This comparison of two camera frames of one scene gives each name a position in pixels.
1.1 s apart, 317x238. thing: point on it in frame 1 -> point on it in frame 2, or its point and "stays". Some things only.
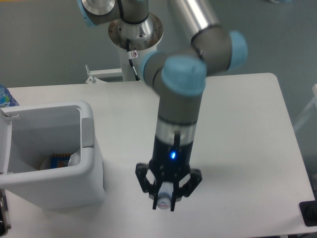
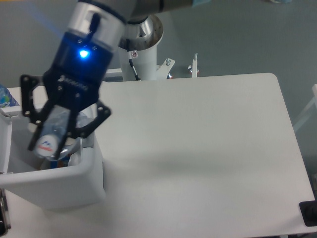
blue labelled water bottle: [6, 98] stays
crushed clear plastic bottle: [164, 195] -> [54, 131]
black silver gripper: [173, 148] -> [94, 30]
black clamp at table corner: [308, 210] stays
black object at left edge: [5, 221] stays
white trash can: [29, 134] stays
